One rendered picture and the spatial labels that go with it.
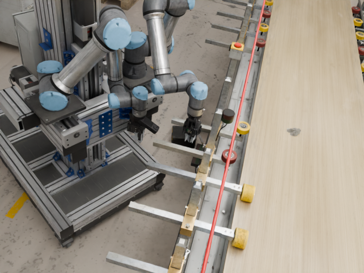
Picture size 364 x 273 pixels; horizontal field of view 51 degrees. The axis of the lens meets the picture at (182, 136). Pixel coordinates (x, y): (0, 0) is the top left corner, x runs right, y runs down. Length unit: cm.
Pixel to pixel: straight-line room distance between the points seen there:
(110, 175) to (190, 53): 212
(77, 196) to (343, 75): 202
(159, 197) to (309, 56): 153
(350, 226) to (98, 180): 162
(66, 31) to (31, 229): 139
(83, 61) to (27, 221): 147
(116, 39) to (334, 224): 128
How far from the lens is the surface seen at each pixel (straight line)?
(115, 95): 188
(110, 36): 161
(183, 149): 206
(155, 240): 271
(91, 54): 168
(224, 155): 201
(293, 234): 184
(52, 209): 260
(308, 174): 210
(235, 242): 166
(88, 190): 268
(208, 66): 425
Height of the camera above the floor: 235
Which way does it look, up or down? 44 degrees down
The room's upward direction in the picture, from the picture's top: 10 degrees clockwise
